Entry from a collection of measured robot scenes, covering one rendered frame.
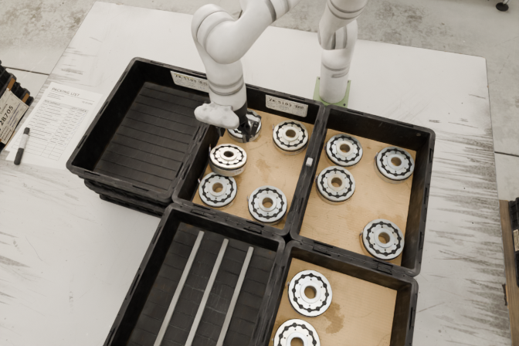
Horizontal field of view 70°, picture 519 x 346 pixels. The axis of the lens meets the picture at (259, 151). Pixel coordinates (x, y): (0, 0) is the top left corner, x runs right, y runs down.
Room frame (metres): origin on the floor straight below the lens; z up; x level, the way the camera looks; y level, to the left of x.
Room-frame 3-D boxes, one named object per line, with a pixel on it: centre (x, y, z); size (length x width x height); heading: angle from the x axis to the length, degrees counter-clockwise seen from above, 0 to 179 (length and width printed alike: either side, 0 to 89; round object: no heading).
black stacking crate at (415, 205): (0.37, -0.27, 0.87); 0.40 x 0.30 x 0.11; 161
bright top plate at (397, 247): (0.24, -0.30, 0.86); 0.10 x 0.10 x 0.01
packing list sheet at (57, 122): (0.72, 0.71, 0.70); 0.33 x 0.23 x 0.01; 166
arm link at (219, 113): (0.45, 0.07, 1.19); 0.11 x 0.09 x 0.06; 159
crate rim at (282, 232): (0.47, 0.02, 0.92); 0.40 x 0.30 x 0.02; 161
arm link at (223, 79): (0.48, 0.07, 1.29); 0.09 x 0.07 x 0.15; 33
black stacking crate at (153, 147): (0.57, 0.30, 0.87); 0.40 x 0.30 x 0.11; 161
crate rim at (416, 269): (0.37, -0.27, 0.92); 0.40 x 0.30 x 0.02; 161
